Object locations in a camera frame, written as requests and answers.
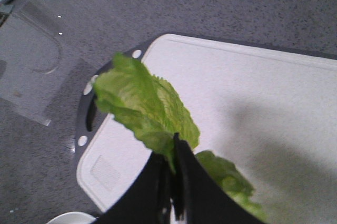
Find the white and grey cutting board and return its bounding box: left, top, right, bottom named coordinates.
left=76, top=34, right=336, bottom=223

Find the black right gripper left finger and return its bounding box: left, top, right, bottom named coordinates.
left=94, top=153, right=171, bottom=224

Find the white round plate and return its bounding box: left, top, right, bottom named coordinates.
left=47, top=211, right=96, bottom=224

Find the green lettuce leaf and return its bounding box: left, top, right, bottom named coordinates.
left=93, top=53, right=200, bottom=172
left=195, top=150, right=266, bottom=221

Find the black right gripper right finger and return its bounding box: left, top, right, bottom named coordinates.
left=173, top=133, right=262, bottom=223

